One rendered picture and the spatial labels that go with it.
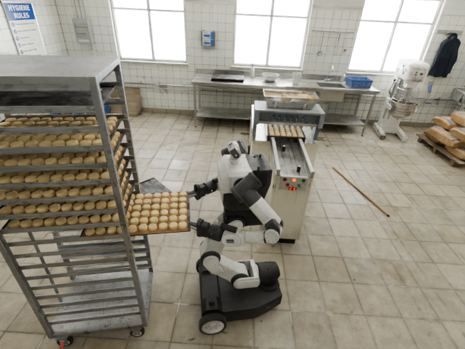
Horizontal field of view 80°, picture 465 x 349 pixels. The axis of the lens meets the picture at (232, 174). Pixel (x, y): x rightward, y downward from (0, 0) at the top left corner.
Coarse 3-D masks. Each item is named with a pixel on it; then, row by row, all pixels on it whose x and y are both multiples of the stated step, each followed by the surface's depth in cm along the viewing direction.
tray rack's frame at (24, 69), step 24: (0, 72) 106; (24, 72) 108; (48, 72) 109; (72, 72) 111; (96, 72) 113; (0, 240) 138; (24, 288) 158; (72, 288) 215; (96, 288) 215; (144, 288) 217; (96, 312) 199; (120, 312) 200; (48, 336) 183
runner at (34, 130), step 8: (0, 128) 114; (8, 128) 114; (16, 128) 114; (24, 128) 115; (32, 128) 115; (40, 128) 116; (48, 128) 116; (56, 128) 117; (64, 128) 118; (72, 128) 118; (80, 128) 119; (88, 128) 119; (96, 128) 120
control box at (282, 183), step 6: (282, 174) 240; (282, 180) 240; (288, 180) 240; (300, 180) 239; (306, 180) 239; (282, 186) 243; (288, 186) 243; (294, 186) 243; (300, 186) 242; (306, 186) 242
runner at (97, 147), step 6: (0, 150) 118; (6, 150) 119; (12, 150) 119; (18, 150) 119; (24, 150) 120; (30, 150) 120; (36, 150) 121; (42, 150) 121; (48, 150) 121; (54, 150) 122; (60, 150) 122; (66, 150) 123; (72, 150) 123; (78, 150) 123; (84, 150) 124; (90, 150) 124; (96, 150) 125; (102, 150) 125
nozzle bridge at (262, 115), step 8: (256, 104) 298; (264, 104) 300; (256, 112) 284; (264, 112) 292; (272, 112) 283; (280, 112) 282; (288, 112) 282; (296, 112) 281; (304, 112) 281; (312, 112) 282; (320, 112) 283; (256, 120) 288; (264, 120) 293; (280, 120) 296; (288, 120) 295; (304, 120) 294; (312, 120) 294; (320, 120) 285; (256, 128) 304; (312, 136) 312
